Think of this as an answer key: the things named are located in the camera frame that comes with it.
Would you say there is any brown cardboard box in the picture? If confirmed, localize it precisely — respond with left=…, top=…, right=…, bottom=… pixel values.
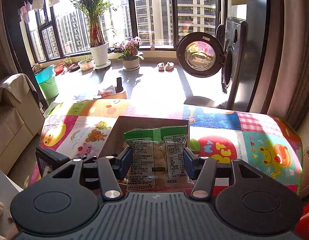
left=97, top=115, right=190, bottom=159

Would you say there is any teal plastic basin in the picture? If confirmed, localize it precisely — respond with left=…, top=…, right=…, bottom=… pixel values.
left=35, top=64, right=55, bottom=84

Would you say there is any pair of white slippers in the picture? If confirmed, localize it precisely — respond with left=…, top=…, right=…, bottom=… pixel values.
left=157, top=62, right=174, bottom=72

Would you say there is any small round planter bowl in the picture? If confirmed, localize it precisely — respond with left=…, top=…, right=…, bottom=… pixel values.
left=78, top=57, right=94, bottom=71

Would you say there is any colourful cartoon bed blanket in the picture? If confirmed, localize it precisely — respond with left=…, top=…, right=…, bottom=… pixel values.
left=29, top=98, right=303, bottom=240

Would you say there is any green plastic bucket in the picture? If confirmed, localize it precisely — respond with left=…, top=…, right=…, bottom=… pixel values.
left=39, top=75, right=59, bottom=100

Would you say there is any dark grey washing machine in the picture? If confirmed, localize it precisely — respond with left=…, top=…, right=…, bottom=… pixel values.
left=216, top=17, right=247, bottom=109

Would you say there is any round washing machine door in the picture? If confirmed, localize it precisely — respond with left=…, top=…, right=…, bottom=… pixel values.
left=177, top=32, right=225, bottom=78

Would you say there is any tall bamboo in white pot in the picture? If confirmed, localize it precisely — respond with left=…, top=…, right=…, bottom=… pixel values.
left=72, top=0, right=112, bottom=69

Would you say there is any green white cracker packet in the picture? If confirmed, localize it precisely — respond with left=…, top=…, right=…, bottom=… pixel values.
left=124, top=125, right=194, bottom=192

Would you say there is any pink flowering potted plant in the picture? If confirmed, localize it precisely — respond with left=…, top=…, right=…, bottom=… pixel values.
left=114, top=36, right=144, bottom=71

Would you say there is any red small flower pot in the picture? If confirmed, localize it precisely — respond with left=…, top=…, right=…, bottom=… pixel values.
left=54, top=63, right=65, bottom=75

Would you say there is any pink curtain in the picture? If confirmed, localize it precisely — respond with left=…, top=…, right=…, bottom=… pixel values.
left=248, top=0, right=309, bottom=129

